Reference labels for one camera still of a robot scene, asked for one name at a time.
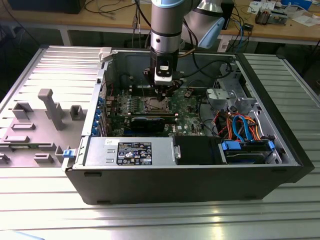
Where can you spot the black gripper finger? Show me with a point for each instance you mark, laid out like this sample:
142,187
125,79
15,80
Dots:
178,82
150,78

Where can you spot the metal locking lever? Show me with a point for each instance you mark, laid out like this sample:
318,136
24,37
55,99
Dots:
143,89

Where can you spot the silver CPU chip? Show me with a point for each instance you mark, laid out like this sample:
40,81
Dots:
157,105

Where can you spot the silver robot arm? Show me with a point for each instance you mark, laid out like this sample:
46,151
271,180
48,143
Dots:
165,22

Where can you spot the CPU socket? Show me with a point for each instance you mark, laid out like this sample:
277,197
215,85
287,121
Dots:
142,110

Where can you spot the green motherboard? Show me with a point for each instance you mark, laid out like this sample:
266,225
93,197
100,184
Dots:
186,117

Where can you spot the silver metal drive cage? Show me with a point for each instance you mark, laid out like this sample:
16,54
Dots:
220,96

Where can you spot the black graphics card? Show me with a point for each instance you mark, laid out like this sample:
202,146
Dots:
147,123

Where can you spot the beige case latch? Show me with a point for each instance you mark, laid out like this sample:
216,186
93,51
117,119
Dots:
105,53

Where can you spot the black plastic shroud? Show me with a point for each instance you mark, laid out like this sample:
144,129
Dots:
195,150

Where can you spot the upright black box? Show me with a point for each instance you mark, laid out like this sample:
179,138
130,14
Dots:
229,17

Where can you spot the hard disk blue carrier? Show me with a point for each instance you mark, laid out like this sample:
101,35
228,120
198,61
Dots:
231,145

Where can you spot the silver power supply unit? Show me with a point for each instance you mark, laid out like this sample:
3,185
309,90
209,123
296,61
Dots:
100,150

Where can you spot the small black device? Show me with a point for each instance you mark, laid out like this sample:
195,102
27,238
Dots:
248,26

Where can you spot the black PC case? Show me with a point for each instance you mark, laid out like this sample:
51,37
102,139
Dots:
175,185

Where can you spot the grey parts rack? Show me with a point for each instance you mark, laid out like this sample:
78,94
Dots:
53,115

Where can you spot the metal electronics module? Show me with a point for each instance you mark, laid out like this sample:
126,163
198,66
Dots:
262,17

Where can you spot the printed paper sheets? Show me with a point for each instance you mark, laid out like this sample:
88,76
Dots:
257,6

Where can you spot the blue plastic latch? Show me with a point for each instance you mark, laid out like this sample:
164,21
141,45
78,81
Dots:
68,153

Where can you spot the wooden desk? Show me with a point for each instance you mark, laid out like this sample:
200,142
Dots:
50,19

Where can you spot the large black box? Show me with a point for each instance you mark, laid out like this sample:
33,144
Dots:
45,6

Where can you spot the white paper sheets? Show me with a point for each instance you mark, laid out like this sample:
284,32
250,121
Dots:
307,21

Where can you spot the blue cardboard box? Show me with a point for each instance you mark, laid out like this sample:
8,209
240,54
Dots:
297,3

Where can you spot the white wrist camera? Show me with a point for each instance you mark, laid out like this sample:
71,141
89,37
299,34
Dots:
163,77

